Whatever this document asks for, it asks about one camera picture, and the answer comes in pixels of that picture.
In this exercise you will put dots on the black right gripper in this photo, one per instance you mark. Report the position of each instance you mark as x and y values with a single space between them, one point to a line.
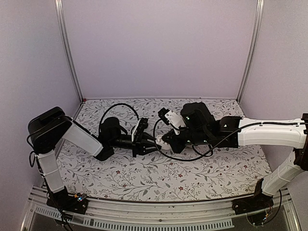
176 147

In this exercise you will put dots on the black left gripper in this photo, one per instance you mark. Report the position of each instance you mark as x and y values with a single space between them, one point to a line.
140 145

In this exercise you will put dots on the white earbud case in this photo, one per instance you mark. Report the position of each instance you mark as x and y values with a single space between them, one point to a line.
162 144

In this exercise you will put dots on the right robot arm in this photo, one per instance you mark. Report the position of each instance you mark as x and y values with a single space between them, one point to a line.
236 131

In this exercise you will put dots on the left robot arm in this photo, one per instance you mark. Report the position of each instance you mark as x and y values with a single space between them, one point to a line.
49 132

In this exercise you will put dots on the floral patterned table mat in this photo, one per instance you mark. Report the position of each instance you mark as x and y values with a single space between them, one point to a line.
155 177

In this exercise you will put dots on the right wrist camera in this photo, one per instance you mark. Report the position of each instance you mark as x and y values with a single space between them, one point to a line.
169 117

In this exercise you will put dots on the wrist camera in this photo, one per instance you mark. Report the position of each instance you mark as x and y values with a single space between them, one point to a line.
169 117
141 125

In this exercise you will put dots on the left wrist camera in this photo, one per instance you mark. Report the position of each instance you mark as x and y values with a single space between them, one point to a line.
141 125

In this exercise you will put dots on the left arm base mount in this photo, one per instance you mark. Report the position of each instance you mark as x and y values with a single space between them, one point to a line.
62 200

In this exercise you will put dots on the front aluminium rail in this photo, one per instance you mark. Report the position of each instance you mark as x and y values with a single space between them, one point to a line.
208 215

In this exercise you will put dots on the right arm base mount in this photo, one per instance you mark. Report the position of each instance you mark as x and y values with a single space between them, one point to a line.
252 203

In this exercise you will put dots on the right aluminium frame post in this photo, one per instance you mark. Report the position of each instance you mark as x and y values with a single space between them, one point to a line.
252 48

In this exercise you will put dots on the aluminium frame post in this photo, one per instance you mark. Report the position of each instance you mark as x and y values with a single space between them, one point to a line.
67 50
252 48

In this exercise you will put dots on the left aluminium frame post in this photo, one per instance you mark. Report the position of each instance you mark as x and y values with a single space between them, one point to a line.
67 50

